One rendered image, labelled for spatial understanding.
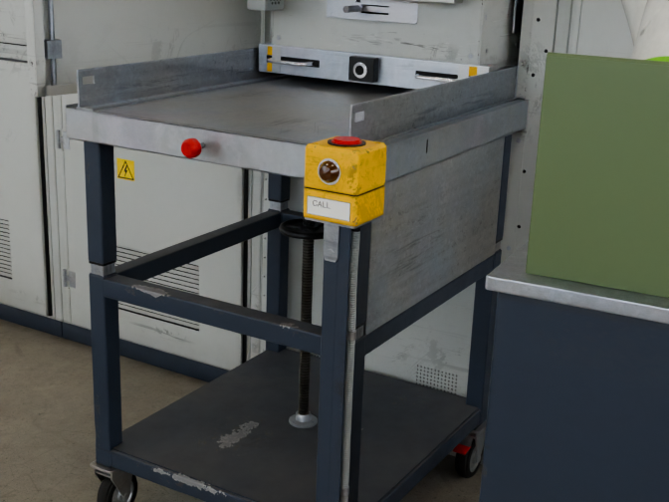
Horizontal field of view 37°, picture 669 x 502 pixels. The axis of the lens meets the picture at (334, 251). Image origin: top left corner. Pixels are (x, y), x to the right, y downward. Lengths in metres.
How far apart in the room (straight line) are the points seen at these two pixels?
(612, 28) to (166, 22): 0.92
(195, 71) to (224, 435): 0.74
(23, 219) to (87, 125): 1.22
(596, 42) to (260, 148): 0.75
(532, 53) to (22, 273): 1.68
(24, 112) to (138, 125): 1.21
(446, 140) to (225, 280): 0.99
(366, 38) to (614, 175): 0.97
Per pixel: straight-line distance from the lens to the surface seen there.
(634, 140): 1.24
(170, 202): 2.63
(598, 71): 1.24
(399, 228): 1.69
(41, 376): 2.83
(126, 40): 2.17
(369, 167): 1.28
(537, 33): 2.10
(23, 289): 3.12
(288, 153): 1.58
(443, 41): 2.04
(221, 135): 1.65
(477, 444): 2.29
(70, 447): 2.46
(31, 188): 2.98
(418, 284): 1.81
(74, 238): 2.90
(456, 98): 1.85
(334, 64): 2.15
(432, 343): 2.33
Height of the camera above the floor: 1.15
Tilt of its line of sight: 17 degrees down
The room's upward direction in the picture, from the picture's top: 2 degrees clockwise
